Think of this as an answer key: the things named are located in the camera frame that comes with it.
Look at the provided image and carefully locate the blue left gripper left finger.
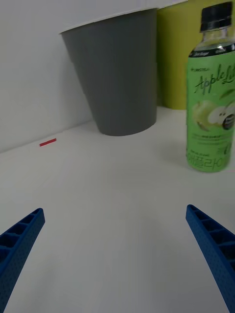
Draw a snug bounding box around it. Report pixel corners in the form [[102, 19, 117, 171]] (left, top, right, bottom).
[[0, 207, 46, 313]]

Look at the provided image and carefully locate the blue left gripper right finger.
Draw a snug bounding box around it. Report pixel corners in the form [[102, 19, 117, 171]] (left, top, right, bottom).
[[185, 204, 235, 313]]

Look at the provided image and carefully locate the green label plastic bottle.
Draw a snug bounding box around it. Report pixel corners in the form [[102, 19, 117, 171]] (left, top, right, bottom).
[[185, 1, 235, 173]]

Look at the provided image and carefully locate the grey plastic waste bin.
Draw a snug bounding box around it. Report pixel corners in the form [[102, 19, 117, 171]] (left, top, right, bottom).
[[59, 7, 158, 137]]

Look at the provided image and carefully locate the yellow-green plastic waste bin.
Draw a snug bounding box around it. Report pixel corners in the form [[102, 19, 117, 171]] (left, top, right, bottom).
[[156, 0, 235, 110]]

